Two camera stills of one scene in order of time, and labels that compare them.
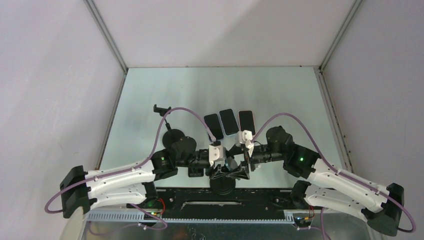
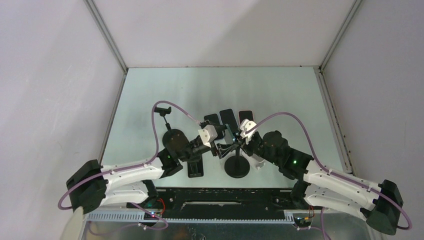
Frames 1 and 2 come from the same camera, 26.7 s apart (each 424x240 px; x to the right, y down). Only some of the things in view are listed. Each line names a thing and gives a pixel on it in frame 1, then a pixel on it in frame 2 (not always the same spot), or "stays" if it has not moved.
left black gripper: [210, 170] to [225, 150]
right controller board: [303, 221] stays
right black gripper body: [261, 154] to [255, 145]
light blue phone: [229, 121] stays
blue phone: [213, 124] stays
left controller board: [148, 217] stays
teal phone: [230, 163] to [233, 139]
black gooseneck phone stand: [222, 186] to [237, 166]
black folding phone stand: [195, 171] stays
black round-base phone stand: [170, 135] stays
